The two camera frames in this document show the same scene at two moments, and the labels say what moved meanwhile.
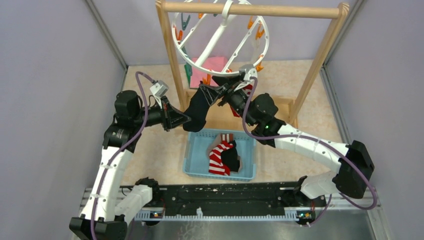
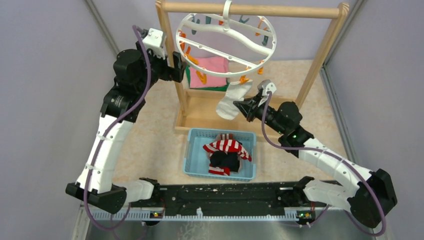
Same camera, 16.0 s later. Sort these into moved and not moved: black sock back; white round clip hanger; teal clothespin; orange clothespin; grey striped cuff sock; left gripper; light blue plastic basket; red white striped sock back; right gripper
Moved: black sock back; orange clothespin; teal clothespin; right gripper; left gripper; white round clip hanger; red white striped sock back
Not moved: grey striped cuff sock; light blue plastic basket
